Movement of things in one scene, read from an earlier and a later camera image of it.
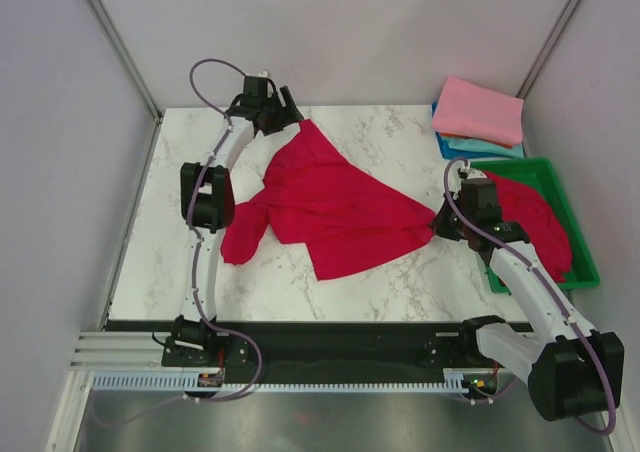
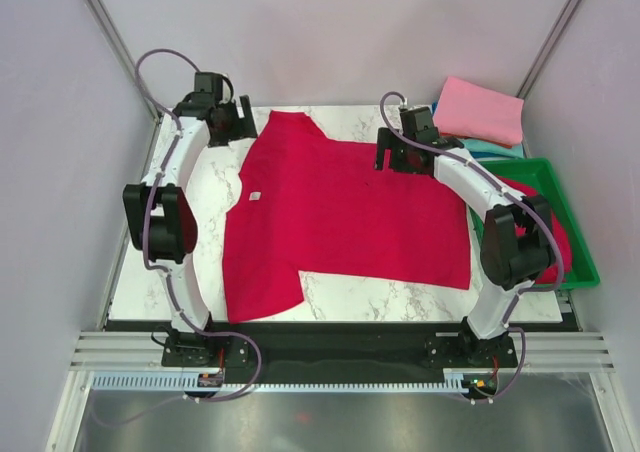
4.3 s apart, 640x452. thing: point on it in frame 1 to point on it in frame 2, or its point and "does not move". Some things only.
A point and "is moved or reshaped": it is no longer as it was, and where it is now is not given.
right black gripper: [439, 223] to [387, 141]
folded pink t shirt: [468, 108] does not move
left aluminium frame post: [117, 42] does not move
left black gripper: [287, 115] to [221, 139]
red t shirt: [320, 199] is moved or reshaped
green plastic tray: [539, 174] does not move
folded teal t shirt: [516, 150] does not move
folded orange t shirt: [443, 134] does not move
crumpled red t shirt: [545, 236] does not move
